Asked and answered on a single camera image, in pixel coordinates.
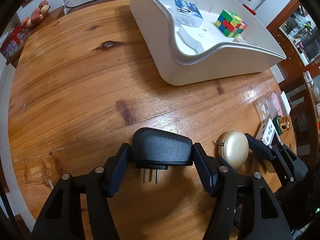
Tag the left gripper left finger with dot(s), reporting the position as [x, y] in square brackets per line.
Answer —
[61, 215]

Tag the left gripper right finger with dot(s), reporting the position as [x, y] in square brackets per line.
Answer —
[248, 197]

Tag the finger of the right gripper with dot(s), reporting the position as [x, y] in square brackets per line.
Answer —
[284, 162]

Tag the green gold round tin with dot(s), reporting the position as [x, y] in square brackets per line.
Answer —
[281, 124]

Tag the white handheld game console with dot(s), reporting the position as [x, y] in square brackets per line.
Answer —
[266, 132]

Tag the white usb charger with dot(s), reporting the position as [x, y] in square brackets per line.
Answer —
[284, 103]

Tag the round cream compact case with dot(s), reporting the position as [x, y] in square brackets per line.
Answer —
[234, 148]

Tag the clear plastic box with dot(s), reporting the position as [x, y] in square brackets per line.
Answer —
[268, 106]

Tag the black power adapter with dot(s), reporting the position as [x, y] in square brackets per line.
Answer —
[156, 149]

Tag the colourful puzzle cube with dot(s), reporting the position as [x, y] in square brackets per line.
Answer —
[230, 24]

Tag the white correction tape dispenser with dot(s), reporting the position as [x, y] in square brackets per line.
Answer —
[191, 37]

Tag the blue tissue pack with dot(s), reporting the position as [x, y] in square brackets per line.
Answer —
[186, 13]

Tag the red snack bag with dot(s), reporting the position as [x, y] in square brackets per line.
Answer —
[13, 40]

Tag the bowl of peaches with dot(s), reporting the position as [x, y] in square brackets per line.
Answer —
[37, 16]

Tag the white plastic storage bin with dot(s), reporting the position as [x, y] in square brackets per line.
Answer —
[255, 50]

